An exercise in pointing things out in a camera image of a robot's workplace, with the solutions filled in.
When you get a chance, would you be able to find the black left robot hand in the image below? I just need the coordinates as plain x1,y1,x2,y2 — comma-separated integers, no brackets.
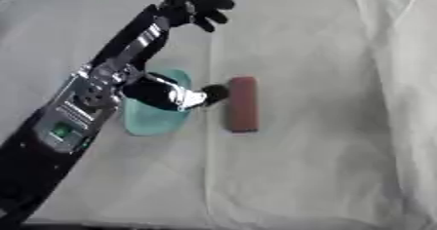
89,0,238,112

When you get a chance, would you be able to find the red-brown rectangular block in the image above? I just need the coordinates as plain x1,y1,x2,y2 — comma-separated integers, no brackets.
223,75,261,134

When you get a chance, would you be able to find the teal plastic cup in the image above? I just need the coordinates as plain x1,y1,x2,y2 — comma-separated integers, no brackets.
121,68,193,137

